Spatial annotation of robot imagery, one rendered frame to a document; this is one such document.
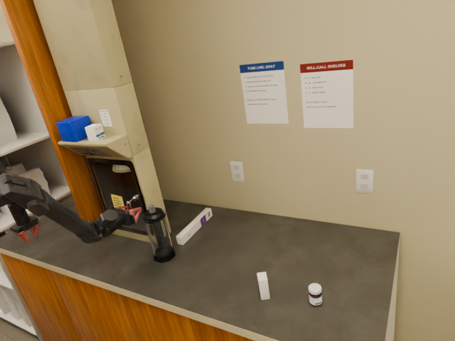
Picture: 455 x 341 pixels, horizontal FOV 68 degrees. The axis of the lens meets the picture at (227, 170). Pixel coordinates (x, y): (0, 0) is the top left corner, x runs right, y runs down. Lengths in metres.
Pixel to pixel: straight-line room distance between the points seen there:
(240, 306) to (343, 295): 0.37
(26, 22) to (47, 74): 0.21
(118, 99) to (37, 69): 0.41
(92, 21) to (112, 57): 0.14
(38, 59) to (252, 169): 1.09
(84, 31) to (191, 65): 0.51
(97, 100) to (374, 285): 1.32
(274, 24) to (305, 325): 1.14
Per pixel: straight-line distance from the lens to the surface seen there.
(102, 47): 1.48
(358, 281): 1.41
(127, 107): 1.53
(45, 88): 1.75
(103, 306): 1.87
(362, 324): 1.27
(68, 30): 1.60
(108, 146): 1.46
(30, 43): 1.75
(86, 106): 1.65
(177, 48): 1.78
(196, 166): 1.93
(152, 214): 1.51
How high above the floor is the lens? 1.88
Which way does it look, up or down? 23 degrees down
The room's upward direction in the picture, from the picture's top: 9 degrees counter-clockwise
